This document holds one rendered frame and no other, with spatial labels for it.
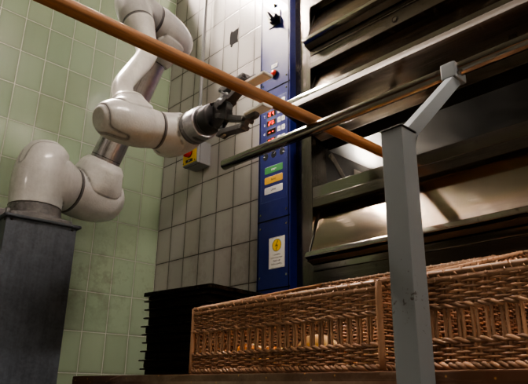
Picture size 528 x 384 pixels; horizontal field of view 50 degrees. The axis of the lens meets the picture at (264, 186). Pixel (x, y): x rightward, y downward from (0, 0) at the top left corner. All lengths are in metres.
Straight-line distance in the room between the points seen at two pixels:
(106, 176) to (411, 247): 1.25
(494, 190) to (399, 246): 0.67
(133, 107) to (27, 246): 0.52
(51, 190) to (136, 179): 0.79
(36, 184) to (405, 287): 1.22
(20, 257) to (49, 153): 0.33
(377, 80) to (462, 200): 0.42
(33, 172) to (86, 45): 0.98
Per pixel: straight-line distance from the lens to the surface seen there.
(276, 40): 2.22
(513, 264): 0.90
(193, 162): 2.30
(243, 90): 1.28
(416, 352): 0.85
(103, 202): 1.93
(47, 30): 2.58
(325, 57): 2.03
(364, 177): 1.74
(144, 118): 1.44
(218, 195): 2.23
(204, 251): 2.22
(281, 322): 1.16
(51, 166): 1.81
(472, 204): 1.52
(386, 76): 1.66
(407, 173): 0.91
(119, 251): 2.41
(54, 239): 1.74
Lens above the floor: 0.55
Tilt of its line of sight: 20 degrees up
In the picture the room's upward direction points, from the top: 1 degrees clockwise
